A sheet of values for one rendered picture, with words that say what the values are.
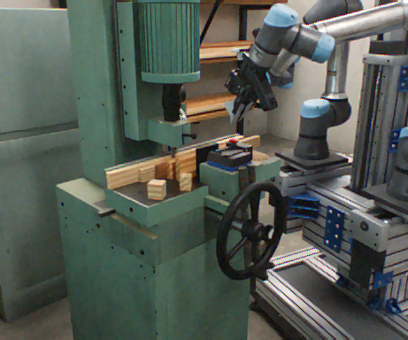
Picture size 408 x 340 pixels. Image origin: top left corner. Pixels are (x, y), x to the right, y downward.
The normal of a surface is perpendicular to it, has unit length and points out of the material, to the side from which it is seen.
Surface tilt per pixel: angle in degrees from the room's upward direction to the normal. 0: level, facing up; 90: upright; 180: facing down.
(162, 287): 90
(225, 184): 90
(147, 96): 90
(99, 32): 90
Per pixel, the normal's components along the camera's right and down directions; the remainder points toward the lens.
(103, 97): -0.71, 0.23
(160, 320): 0.70, 0.23
